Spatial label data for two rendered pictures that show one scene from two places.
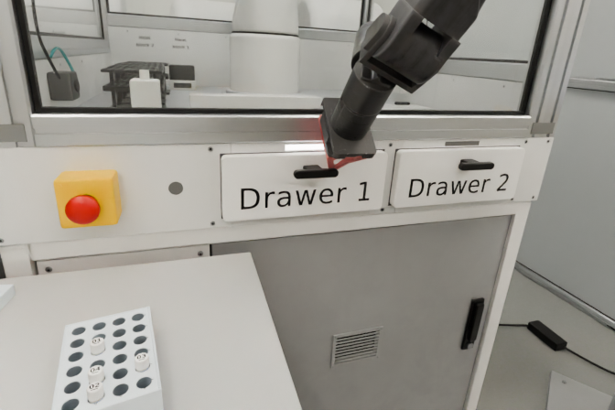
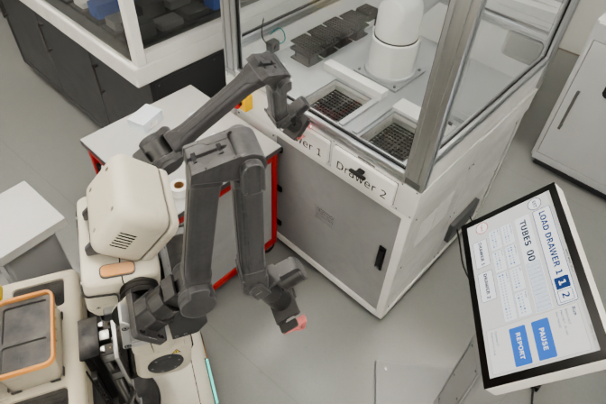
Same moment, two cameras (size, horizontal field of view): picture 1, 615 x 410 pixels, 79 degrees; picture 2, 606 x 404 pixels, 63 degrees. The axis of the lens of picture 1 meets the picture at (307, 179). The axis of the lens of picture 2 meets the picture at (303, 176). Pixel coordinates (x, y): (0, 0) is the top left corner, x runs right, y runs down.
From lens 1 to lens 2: 1.72 m
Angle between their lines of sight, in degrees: 55
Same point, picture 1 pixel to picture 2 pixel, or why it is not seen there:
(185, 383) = not seen: hidden behind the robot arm
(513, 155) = (388, 184)
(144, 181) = (258, 103)
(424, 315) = (354, 230)
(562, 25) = (420, 137)
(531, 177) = (407, 205)
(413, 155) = (337, 151)
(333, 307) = (315, 191)
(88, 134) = not seen: hidden behind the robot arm
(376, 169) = (323, 147)
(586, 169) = not seen: outside the picture
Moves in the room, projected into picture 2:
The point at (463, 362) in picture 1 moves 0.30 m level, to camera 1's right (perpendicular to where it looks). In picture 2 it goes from (377, 275) to (419, 332)
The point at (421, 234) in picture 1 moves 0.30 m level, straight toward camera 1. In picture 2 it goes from (352, 190) to (278, 197)
